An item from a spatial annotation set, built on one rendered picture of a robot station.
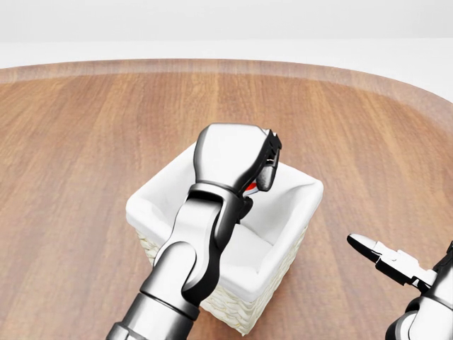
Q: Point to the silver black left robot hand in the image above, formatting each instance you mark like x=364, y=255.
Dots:
x=226, y=156

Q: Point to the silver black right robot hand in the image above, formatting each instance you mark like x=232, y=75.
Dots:
x=396, y=263

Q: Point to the red and white soup tin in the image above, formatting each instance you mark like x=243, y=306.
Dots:
x=250, y=187

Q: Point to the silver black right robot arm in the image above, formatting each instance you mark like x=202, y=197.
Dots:
x=421, y=320

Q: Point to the white wicker basket with liner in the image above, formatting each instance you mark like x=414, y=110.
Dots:
x=283, y=226

